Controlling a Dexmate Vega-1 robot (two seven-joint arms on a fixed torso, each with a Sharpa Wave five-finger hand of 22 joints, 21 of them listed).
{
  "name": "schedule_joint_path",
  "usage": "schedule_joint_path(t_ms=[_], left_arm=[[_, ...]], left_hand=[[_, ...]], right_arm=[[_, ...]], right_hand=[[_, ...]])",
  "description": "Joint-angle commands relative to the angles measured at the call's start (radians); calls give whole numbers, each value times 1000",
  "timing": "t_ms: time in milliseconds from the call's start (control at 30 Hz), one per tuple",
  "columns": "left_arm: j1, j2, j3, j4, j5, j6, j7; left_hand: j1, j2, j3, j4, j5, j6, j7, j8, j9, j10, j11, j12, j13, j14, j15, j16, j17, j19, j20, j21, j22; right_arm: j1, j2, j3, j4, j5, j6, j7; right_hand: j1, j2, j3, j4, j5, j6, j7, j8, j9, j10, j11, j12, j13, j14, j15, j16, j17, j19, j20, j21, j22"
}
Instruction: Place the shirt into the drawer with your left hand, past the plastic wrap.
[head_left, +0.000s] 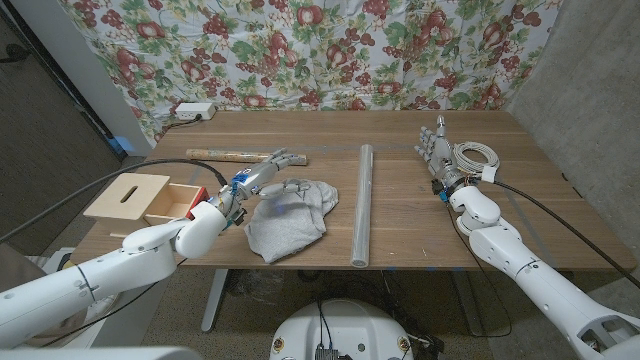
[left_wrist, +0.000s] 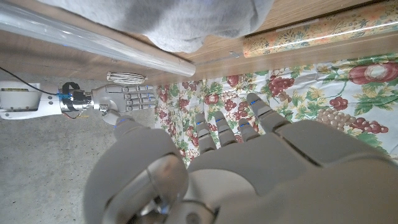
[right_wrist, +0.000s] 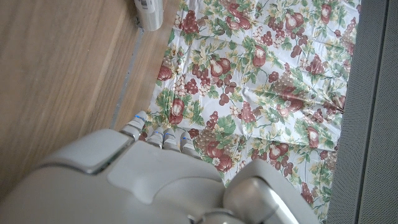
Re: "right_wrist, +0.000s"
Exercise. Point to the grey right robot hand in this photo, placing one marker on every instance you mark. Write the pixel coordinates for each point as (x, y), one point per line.
(140, 186)

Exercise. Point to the clear plastic wrap roll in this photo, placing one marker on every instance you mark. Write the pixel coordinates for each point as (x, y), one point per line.
(150, 15)

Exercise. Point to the floral fruit print backdrop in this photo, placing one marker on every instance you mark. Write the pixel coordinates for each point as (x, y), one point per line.
(255, 77)

